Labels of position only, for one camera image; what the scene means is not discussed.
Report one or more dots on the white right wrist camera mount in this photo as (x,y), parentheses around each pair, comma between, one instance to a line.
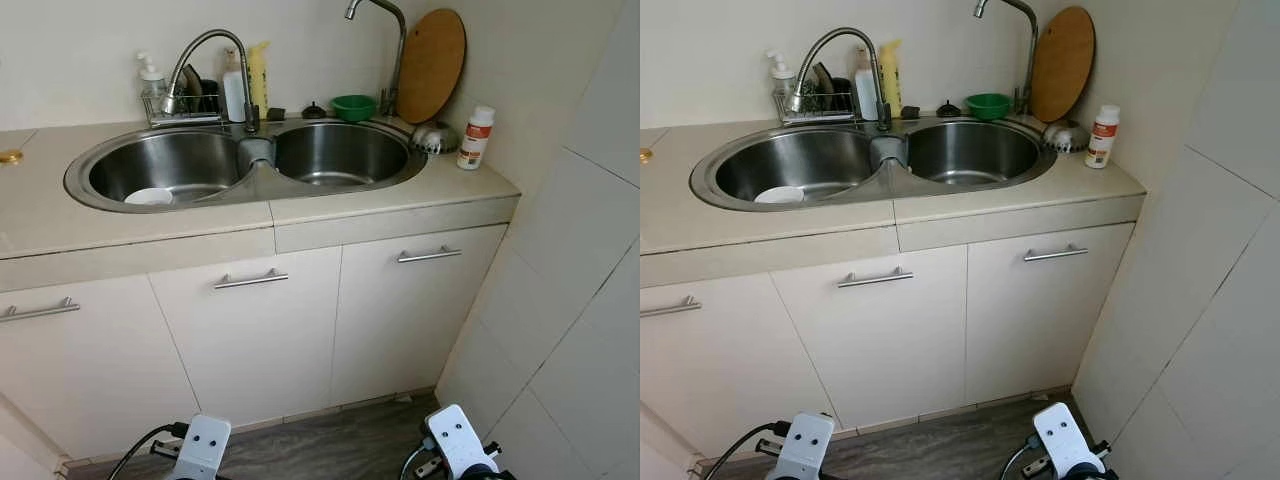
(455,440)
(1063,438)

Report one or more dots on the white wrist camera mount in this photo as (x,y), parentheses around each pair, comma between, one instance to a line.
(805,445)
(205,445)
(455,440)
(1063,438)

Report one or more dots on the steel mesh strainer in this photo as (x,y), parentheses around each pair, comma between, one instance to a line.
(1066,137)
(435,138)

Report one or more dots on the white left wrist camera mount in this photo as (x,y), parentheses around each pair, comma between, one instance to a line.
(805,445)
(205,445)

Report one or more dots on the round wooden cutting board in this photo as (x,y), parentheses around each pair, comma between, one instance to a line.
(1063,65)
(432,65)

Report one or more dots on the chrome gooseneck sink faucet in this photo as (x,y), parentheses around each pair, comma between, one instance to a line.
(880,95)
(248,90)

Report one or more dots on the white dish soap bottle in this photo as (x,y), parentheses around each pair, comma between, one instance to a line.
(865,95)
(234,95)

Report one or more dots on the white bottle orange label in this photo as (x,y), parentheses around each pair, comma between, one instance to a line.
(475,140)
(1102,140)

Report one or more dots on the dark dish scrubber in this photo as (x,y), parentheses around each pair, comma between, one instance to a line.
(835,90)
(205,92)

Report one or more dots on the stainless steel double sink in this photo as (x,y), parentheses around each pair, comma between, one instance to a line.
(180,160)
(800,160)

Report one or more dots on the green plastic bowl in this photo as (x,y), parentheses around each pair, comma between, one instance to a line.
(988,106)
(354,108)

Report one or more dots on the dark small sponge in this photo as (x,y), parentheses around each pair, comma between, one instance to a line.
(910,112)
(276,114)

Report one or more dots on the clear pump soap dispenser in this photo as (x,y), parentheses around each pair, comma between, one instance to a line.
(781,85)
(152,85)

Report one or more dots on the plain small white bowl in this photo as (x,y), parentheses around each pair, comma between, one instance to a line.
(148,197)
(779,196)

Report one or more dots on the yellow detergent bottle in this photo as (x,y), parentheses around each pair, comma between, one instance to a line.
(890,80)
(259,80)

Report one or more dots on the black sink stopper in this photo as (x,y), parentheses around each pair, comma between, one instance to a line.
(948,110)
(313,112)

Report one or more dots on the tall thin chrome faucet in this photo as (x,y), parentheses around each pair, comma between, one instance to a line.
(401,50)
(1032,50)

